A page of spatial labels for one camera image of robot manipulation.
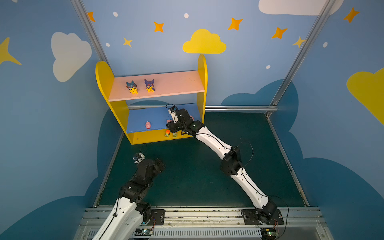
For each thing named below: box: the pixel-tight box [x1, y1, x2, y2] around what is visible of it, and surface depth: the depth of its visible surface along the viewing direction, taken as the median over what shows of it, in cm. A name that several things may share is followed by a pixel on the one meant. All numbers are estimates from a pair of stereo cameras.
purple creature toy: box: [144, 78, 155, 93], surface depth 73 cm
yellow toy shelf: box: [95, 55, 208, 145], surface depth 82 cm
